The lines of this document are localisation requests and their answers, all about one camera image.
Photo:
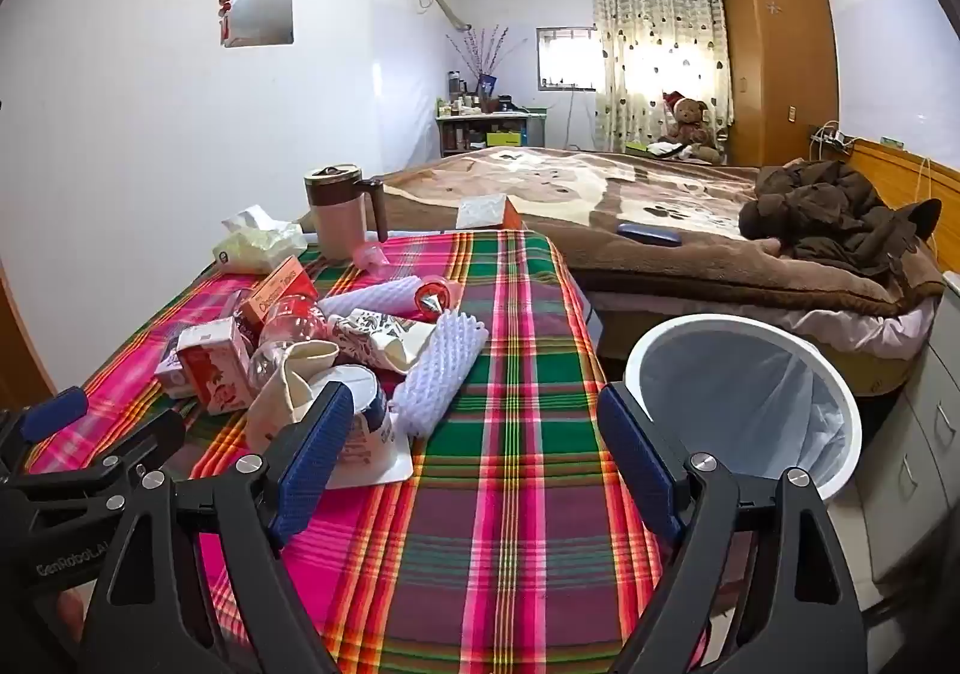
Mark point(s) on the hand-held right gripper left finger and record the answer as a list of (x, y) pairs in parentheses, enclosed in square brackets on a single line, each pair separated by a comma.
[(315, 464)]

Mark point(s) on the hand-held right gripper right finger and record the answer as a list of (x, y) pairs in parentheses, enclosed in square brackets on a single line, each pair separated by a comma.
[(637, 449)]

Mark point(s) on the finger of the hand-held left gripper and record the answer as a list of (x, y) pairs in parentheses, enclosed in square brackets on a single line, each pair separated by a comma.
[(52, 413), (112, 445)]

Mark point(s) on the white cup with blue print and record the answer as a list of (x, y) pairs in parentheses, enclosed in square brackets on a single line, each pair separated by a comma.
[(371, 438)]

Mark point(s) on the pink and white carton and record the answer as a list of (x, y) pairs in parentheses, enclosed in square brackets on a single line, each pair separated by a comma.
[(169, 374)]

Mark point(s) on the translucent bin liner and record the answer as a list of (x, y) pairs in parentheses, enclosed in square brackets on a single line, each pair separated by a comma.
[(735, 404)]

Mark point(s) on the red and white carton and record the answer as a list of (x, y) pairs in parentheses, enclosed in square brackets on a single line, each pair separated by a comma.
[(214, 366)]

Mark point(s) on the printed white paper bag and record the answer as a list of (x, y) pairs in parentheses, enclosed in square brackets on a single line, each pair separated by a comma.
[(375, 338)]

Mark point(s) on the clear bottle with red label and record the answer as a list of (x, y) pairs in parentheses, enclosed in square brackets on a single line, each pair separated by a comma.
[(289, 323)]

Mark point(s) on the white foam net sleeve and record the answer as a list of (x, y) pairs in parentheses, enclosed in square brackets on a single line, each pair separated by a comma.
[(375, 295), (439, 374)]

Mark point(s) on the white trash bin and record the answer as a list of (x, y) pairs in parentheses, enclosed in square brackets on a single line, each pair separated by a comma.
[(750, 321)]

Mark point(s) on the clear plastic cup red label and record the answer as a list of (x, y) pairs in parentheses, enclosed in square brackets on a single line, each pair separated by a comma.
[(435, 291)]

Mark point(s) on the plaid tablecloth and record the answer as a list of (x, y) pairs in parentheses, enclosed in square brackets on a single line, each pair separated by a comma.
[(510, 494)]

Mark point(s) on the red cardboard box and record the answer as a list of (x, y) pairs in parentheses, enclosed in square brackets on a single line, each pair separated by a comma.
[(281, 288)]

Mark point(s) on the small pink plastic cup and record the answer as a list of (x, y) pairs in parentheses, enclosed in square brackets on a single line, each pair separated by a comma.
[(369, 255)]

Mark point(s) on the blue glasses case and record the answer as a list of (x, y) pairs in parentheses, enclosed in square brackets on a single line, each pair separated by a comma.
[(649, 234)]

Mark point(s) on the soft tissue pack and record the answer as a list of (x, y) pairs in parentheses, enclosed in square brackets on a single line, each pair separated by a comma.
[(255, 246)]

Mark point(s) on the pink bed sheet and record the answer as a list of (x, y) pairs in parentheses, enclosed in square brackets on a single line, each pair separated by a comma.
[(862, 344)]

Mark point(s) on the brown and pink tumbler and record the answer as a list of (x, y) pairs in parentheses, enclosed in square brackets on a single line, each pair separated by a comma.
[(337, 216)]

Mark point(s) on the bed with brown blanket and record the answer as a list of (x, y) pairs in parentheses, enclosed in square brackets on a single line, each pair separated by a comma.
[(600, 194)]

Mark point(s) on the grey drawer cabinet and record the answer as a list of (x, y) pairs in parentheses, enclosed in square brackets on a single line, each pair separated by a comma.
[(915, 434)]

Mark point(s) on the orange and white tissue box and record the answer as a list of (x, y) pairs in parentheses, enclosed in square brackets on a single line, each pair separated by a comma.
[(480, 213)]

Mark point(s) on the dark brown clothes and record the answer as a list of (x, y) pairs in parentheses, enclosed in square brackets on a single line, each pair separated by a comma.
[(825, 209)]

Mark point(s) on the brown teddy bear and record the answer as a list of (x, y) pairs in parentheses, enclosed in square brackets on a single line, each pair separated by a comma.
[(690, 119)]

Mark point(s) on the white shelf desk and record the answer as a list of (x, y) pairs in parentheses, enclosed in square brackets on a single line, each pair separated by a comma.
[(487, 117)]

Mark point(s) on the white power strip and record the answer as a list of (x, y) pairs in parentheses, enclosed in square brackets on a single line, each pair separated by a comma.
[(829, 137)]

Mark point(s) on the wooden headboard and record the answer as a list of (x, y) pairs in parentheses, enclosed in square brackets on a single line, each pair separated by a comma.
[(885, 160)]

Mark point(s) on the group of toiletry bottles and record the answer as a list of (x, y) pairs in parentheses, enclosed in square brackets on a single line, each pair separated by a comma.
[(469, 100)]

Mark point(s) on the small window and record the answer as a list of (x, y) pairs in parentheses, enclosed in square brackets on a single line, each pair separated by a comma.
[(562, 59)]

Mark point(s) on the heart patterned curtain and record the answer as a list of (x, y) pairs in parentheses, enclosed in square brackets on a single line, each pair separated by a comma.
[(637, 44)]

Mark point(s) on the wooden wardrobe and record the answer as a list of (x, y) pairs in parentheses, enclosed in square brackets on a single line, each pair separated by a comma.
[(772, 59)]

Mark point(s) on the vase with purple branches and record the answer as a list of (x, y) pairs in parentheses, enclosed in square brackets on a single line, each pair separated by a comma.
[(480, 62)]

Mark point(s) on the red hanging ornament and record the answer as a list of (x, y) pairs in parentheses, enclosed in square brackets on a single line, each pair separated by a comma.
[(224, 8)]

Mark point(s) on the square wall mirror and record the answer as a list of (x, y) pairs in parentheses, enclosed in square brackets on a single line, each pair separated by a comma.
[(259, 6)]

